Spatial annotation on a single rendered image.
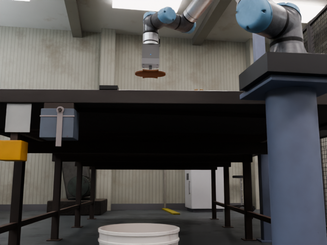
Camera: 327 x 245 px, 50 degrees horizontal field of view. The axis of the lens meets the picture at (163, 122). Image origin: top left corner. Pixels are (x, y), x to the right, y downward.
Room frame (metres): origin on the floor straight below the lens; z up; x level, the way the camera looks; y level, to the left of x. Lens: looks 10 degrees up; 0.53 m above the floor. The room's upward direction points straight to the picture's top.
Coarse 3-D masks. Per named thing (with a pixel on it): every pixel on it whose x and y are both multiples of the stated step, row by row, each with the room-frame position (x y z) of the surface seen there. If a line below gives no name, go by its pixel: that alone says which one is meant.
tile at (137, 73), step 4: (136, 72) 1.62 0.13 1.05; (140, 72) 1.62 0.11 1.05; (144, 72) 1.62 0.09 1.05; (148, 72) 1.62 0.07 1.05; (152, 72) 1.62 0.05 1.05; (156, 72) 1.62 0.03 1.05; (160, 72) 1.62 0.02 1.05; (164, 72) 1.63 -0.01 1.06; (140, 76) 1.68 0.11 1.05; (144, 76) 1.68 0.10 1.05; (148, 76) 1.68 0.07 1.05; (152, 76) 1.68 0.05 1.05; (156, 76) 1.68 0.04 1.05; (160, 76) 1.68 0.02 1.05
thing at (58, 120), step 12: (48, 108) 1.39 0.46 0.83; (60, 108) 1.38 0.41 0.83; (72, 108) 1.40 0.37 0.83; (48, 120) 1.39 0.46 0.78; (60, 120) 1.39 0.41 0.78; (72, 120) 1.40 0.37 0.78; (48, 132) 1.39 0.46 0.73; (60, 132) 1.39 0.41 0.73; (72, 132) 1.40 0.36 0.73; (60, 144) 1.39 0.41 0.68
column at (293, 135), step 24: (240, 96) 1.31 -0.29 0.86; (264, 96) 1.27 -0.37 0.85; (288, 96) 1.14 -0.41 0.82; (312, 96) 1.14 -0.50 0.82; (288, 120) 1.14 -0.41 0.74; (312, 120) 1.14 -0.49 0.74; (288, 144) 1.14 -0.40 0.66; (312, 144) 1.14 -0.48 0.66; (288, 168) 1.14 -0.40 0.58; (312, 168) 1.13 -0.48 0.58; (288, 192) 1.14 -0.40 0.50; (312, 192) 1.13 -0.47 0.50; (288, 216) 1.15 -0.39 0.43; (312, 216) 1.13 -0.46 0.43; (288, 240) 1.15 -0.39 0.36; (312, 240) 1.13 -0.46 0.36
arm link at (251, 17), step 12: (240, 0) 1.11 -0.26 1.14; (252, 0) 1.07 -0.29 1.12; (264, 0) 1.05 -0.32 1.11; (240, 12) 1.11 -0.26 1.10; (252, 12) 1.08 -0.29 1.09; (264, 12) 1.06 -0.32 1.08; (276, 12) 1.09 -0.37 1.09; (240, 24) 1.12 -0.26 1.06; (252, 24) 1.09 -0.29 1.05; (264, 24) 1.09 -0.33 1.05; (276, 24) 1.11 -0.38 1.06; (264, 36) 1.17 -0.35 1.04
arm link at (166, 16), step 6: (168, 6) 1.52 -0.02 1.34; (156, 12) 1.56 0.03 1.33; (162, 12) 1.51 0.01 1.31; (168, 12) 1.52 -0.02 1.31; (174, 12) 1.54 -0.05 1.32; (150, 18) 1.59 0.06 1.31; (156, 18) 1.55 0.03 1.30; (162, 18) 1.53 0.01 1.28; (168, 18) 1.52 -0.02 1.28; (174, 18) 1.54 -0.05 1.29; (156, 24) 1.58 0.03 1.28; (162, 24) 1.56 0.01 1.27; (168, 24) 1.57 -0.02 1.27; (174, 24) 1.58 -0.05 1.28
